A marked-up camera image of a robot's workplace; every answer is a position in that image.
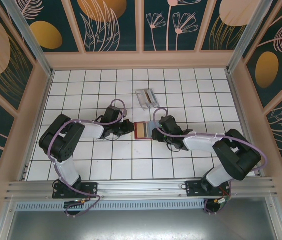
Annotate red card holder wallet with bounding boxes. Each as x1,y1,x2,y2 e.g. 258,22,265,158
133,121,155,141

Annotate clear acrylic card stand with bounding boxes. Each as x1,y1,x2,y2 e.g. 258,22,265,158
134,88,160,111

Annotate grey metal sheet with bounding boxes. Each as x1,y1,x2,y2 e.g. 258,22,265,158
0,196,282,240

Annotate right gripper thin black cable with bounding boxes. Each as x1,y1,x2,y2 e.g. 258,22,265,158
166,141,182,153

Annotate gripper thin black cable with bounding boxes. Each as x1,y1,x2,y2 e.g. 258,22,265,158
166,141,182,153
94,133,122,142

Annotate left gripper thin black cable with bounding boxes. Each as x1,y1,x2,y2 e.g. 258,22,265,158
94,133,122,142

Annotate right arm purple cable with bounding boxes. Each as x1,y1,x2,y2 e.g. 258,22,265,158
152,107,269,216

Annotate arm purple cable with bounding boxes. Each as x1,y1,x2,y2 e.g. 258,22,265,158
152,107,269,216
46,98,128,219

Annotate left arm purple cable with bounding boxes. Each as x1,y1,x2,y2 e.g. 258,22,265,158
46,98,128,219

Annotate aluminium mounting rail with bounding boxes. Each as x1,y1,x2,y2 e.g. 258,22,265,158
4,176,278,201

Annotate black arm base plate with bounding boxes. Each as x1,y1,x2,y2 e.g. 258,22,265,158
185,179,232,199
52,181,99,200

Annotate grey slotted cable duct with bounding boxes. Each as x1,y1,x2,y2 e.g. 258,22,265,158
14,200,207,212

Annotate aluminium corner post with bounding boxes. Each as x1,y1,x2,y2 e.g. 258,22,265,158
226,0,281,74
2,0,55,77

